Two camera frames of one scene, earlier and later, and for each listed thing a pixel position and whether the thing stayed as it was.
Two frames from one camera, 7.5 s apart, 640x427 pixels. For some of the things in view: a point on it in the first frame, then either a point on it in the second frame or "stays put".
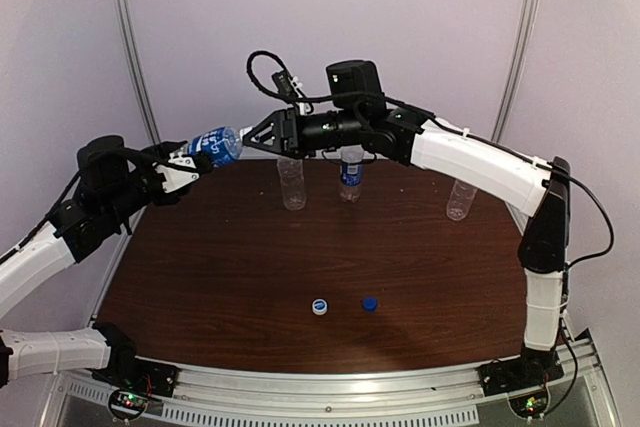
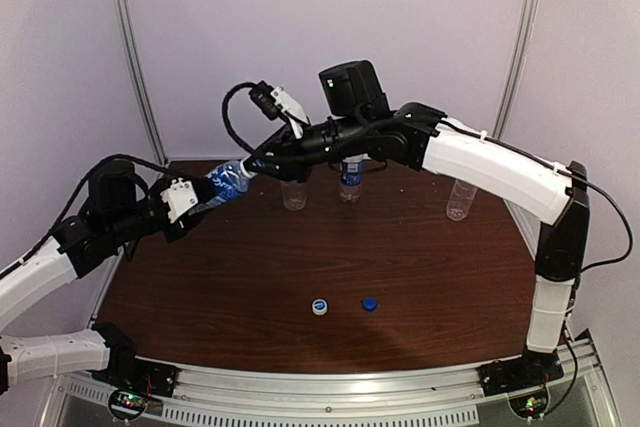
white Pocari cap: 319,307 stays put
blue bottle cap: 369,304 stays put
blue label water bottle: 222,145 to 230,180
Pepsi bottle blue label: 351,173 stays put
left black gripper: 157,179 to 180,226
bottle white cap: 460,200 stays put
